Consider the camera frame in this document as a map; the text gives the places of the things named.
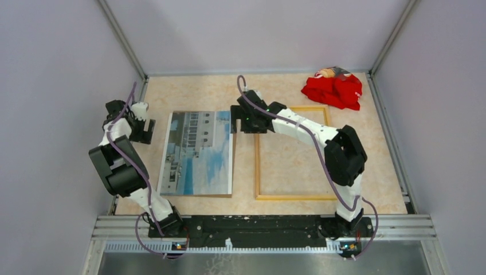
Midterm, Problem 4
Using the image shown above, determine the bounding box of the building photo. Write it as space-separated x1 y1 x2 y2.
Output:
158 111 233 198

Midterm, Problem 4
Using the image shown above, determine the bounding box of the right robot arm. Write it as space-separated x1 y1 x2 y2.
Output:
230 90 367 239

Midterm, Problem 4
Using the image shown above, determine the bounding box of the red cloth doll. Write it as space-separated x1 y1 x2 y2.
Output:
301 66 363 111

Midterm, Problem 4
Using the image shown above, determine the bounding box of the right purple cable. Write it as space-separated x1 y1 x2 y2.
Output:
237 75 379 260

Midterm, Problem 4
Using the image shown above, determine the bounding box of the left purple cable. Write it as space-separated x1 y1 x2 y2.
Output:
105 81 190 260

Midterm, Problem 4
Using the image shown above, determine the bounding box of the purple cable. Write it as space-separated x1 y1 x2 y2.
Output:
237 75 379 260
105 81 190 260

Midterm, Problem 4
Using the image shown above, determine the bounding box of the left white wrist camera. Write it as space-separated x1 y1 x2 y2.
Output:
131 101 149 121

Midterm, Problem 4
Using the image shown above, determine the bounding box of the yellow wooden picture frame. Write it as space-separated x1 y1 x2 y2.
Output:
254 105 337 201

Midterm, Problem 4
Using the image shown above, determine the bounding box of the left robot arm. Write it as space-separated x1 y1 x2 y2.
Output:
89 100 184 238

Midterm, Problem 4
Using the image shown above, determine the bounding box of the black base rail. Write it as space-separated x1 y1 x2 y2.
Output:
148 215 374 248

